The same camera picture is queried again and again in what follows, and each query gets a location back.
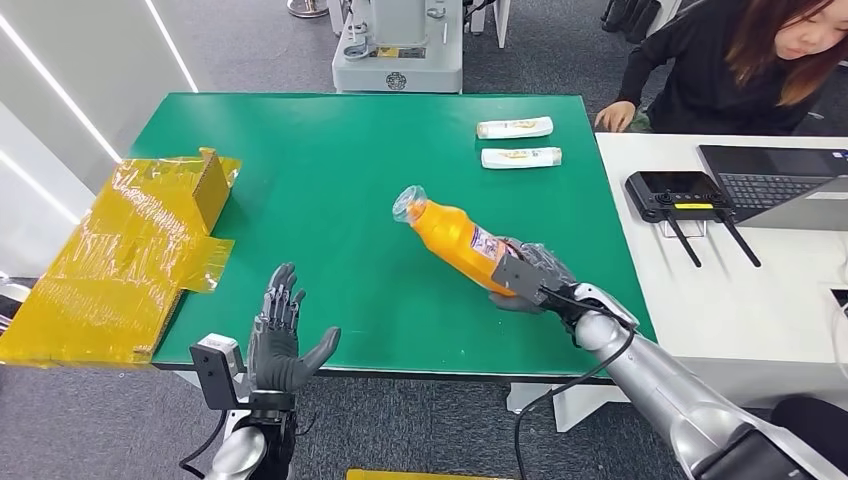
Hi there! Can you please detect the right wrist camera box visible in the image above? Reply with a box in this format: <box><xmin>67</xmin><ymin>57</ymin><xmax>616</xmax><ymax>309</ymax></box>
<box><xmin>491</xmin><ymin>253</ymin><xmax>564</xmax><ymax>306</ymax></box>

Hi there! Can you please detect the orange detergent bottle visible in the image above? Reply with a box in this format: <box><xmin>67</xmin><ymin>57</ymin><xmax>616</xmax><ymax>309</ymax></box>
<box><xmin>392</xmin><ymin>185</ymin><xmax>531</xmax><ymax>298</ymax></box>

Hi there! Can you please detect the person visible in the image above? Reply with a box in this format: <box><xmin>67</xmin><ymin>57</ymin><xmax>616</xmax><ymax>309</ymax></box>
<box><xmin>594</xmin><ymin>0</ymin><xmax>848</xmax><ymax>137</ymax></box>
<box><xmin>770</xmin><ymin>396</ymin><xmax>848</xmax><ymax>475</ymax></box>

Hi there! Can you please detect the yellow cardboard edge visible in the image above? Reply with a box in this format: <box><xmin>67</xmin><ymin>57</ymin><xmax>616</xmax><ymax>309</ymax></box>
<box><xmin>345</xmin><ymin>469</ymin><xmax>511</xmax><ymax>480</ymax></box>

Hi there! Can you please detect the chrome stand base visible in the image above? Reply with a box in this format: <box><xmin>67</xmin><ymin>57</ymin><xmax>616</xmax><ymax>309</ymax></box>
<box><xmin>286</xmin><ymin>0</ymin><xmax>329</xmax><ymax>20</ymax></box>

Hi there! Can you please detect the white table leg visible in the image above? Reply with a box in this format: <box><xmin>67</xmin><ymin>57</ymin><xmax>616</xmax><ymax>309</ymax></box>
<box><xmin>506</xmin><ymin>382</ymin><xmax>631</xmax><ymax>433</ymax></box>

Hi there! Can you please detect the grey metal object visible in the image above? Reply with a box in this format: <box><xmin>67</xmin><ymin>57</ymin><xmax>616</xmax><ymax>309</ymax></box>
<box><xmin>0</xmin><ymin>278</ymin><xmax>31</xmax><ymax>329</ymax></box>

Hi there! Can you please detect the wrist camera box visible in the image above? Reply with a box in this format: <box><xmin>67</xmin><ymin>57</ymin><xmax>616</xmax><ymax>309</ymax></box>
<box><xmin>491</xmin><ymin>253</ymin><xmax>564</xmax><ymax>306</ymax></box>
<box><xmin>190</xmin><ymin>333</ymin><xmax>250</xmax><ymax>412</ymax></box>

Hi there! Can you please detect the black chair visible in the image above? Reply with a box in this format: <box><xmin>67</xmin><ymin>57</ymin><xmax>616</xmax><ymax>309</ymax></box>
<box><xmin>599</xmin><ymin>0</ymin><xmax>664</xmax><ymax>36</ymax></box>

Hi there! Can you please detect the white desk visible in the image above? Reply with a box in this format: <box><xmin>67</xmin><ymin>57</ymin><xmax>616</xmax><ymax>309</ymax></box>
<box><xmin>594</xmin><ymin>132</ymin><xmax>848</xmax><ymax>409</ymax></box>

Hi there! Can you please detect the grey machine base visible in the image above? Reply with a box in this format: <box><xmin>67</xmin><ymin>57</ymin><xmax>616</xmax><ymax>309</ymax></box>
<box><xmin>331</xmin><ymin>0</ymin><xmax>464</xmax><ymax>95</ymax></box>

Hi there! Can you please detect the black controller with antennas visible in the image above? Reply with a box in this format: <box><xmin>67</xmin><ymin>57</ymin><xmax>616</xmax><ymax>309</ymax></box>
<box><xmin>623</xmin><ymin>170</ymin><xmax>762</xmax><ymax>270</ymax></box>

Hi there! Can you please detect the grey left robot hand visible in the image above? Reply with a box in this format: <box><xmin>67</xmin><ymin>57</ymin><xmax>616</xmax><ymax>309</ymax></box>
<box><xmin>246</xmin><ymin>262</ymin><xmax>342</xmax><ymax>395</ymax></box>

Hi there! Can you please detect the white furniture panel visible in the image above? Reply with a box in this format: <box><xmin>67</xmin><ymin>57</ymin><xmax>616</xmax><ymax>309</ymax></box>
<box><xmin>463</xmin><ymin>0</ymin><xmax>511</xmax><ymax>49</ymax></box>

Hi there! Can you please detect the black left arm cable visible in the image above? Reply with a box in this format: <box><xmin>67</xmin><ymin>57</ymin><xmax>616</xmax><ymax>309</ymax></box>
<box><xmin>178</xmin><ymin>410</ymin><xmax>230</xmax><ymax>480</ymax></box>

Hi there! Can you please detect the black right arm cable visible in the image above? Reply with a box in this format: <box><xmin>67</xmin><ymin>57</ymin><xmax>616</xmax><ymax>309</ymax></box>
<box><xmin>513</xmin><ymin>288</ymin><xmax>637</xmax><ymax>480</ymax></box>

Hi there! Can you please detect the person's hand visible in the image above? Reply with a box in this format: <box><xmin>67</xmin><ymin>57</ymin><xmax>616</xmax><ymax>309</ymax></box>
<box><xmin>594</xmin><ymin>100</ymin><xmax>637</xmax><ymax>134</ymax></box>

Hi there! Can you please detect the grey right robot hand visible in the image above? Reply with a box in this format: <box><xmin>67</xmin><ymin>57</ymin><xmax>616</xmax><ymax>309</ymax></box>
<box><xmin>488</xmin><ymin>237</ymin><xmax>578</xmax><ymax>316</ymax></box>

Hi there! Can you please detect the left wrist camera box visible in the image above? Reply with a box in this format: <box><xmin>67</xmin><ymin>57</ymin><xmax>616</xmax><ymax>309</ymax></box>
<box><xmin>190</xmin><ymin>333</ymin><xmax>250</xmax><ymax>412</ymax></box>

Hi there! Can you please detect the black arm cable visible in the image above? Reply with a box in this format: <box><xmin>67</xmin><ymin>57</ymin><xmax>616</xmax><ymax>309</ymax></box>
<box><xmin>513</xmin><ymin>288</ymin><xmax>637</xmax><ymax>480</ymax></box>
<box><xmin>178</xmin><ymin>410</ymin><xmax>230</xmax><ymax>480</ymax></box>

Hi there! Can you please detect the clear controller stand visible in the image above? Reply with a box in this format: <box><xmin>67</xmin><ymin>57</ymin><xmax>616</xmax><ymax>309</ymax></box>
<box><xmin>655</xmin><ymin>218</ymin><xmax>707</xmax><ymax>238</ymax></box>

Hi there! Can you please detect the yellow taped cardboard box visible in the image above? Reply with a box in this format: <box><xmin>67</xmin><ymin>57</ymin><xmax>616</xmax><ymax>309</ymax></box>
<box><xmin>0</xmin><ymin>148</ymin><xmax>243</xmax><ymax>370</ymax></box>

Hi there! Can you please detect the dark grey laptop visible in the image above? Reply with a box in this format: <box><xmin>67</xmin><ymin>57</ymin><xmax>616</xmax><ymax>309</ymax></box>
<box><xmin>696</xmin><ymin>144</ymin><xmax>848</xmax><ymax>233</ymax></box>

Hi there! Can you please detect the white cosmetic tube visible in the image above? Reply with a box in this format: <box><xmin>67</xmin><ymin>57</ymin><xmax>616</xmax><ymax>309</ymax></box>
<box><xmin>480</xmin><ymin>146</ymin><xmax>563</xmax><ymax>171</ymax></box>
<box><xmin>476</xmin><ymin>116</ymin><xmax>554</xmax><ymax>140</ymax></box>

